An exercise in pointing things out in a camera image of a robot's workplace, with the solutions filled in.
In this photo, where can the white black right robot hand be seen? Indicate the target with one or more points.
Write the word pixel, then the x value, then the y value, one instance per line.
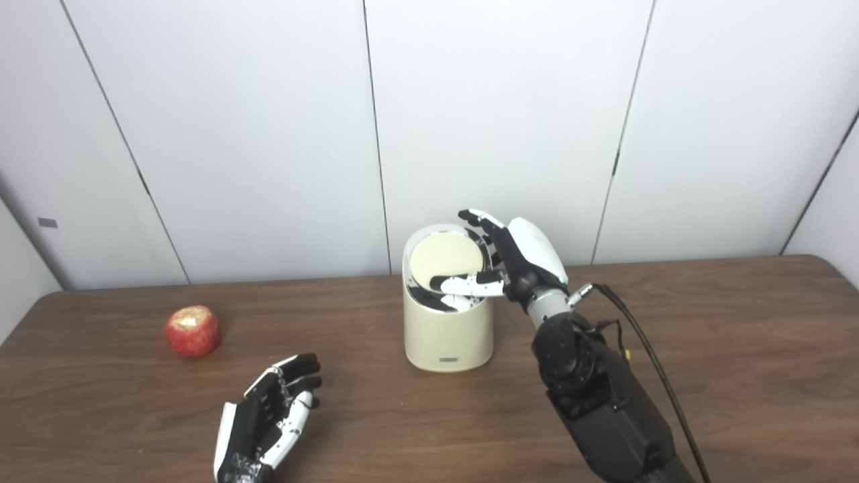
pixel 530 251

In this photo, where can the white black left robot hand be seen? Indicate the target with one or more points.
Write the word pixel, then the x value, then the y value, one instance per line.
pixel 258 419

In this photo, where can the round cream bin lid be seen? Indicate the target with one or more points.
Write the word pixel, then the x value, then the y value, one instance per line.
pixel 439 258

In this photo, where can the red apple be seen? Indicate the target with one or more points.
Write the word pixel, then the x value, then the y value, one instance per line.
pixel 192 332

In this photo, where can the cream-colored bin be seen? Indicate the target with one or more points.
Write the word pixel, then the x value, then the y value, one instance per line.
pixel 448 335

